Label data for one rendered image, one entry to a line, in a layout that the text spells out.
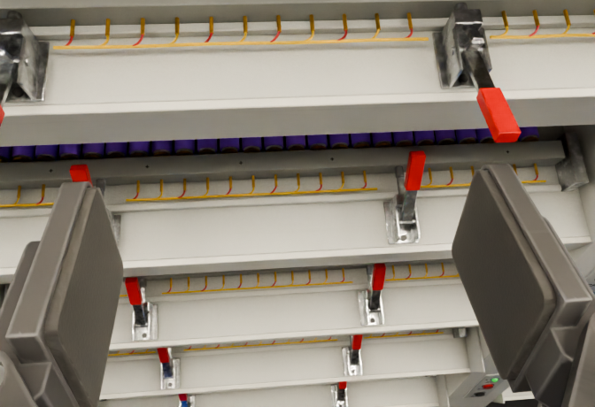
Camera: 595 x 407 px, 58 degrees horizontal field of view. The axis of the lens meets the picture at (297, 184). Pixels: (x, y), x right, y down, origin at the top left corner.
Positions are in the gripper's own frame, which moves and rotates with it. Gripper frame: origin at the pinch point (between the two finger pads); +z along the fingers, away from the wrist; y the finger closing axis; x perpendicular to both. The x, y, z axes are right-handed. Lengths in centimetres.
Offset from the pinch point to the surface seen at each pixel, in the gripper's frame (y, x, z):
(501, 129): 11.9, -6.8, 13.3
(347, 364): 11, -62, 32
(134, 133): -8.5, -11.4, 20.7
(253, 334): -2, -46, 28
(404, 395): 24, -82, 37
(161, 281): -13, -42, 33
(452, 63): 11.3, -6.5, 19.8
